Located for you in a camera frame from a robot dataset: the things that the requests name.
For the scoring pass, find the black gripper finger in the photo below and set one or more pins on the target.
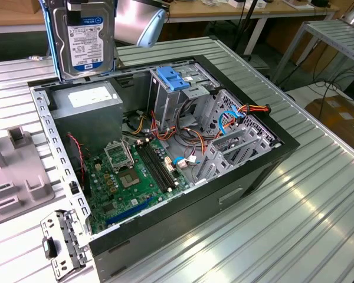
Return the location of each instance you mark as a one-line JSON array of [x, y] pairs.
[[73, 6]]

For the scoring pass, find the hard disk blue carrier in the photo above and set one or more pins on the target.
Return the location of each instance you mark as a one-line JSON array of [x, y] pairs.
[[85, 44]]

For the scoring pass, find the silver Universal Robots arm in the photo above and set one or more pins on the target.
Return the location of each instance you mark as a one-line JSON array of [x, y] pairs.
[[129, 20]]

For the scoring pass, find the grey metal disk bay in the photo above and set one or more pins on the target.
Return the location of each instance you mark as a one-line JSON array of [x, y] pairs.
[[264, 144]]

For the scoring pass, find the small brown cardboard box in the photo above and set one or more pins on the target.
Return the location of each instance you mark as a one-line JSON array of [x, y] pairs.
[[36, 6]]

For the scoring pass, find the grey power supply unit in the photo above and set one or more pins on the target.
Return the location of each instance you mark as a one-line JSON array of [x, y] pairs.
[[88, 123]]

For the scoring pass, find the blue plastic drive latch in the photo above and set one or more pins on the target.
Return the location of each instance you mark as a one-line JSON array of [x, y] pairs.
[[172, 79]]

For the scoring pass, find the grey metal drive cage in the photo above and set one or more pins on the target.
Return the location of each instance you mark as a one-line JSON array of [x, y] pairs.
[[168, 103]]

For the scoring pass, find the wooden desk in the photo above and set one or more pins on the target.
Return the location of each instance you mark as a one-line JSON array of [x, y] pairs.
[[212, 10]]

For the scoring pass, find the small white box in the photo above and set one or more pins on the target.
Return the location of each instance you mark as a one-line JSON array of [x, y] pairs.
[[236, 3]]

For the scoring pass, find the grey parts rack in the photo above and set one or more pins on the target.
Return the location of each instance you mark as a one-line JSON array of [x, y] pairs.
[[16, 168]]

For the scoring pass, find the black tripod stand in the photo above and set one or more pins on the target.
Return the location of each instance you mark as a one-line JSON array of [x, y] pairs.
[[249, 17]]

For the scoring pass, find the black RAM slot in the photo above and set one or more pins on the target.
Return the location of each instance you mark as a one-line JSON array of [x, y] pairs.
[[165, 166], [161, 166], [152, 166], [157, 166]]

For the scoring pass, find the green motherboard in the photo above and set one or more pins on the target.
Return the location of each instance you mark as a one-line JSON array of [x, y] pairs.
[[141, 191]]

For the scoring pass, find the blue expansion slot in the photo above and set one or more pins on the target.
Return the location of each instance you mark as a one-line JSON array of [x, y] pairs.
[[129, 210]]

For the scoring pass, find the black open PC case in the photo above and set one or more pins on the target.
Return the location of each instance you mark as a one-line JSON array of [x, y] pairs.
[[180, 224]]

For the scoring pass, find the black plastic latch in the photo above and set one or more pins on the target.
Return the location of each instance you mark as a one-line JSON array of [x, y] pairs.
[[49, 249]]

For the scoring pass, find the black round device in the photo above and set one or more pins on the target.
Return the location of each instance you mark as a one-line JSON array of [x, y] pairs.
[[320, 3]]

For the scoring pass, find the metal slat side table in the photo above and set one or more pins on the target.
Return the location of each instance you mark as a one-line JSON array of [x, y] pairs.
[[336, 32]]

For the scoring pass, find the brown cardboard floor box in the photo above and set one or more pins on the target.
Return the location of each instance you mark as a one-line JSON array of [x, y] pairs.
[[339, 118]]

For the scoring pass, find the metal rear slot bracket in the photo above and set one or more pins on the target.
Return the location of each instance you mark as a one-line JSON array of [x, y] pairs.
[[68, 236]]

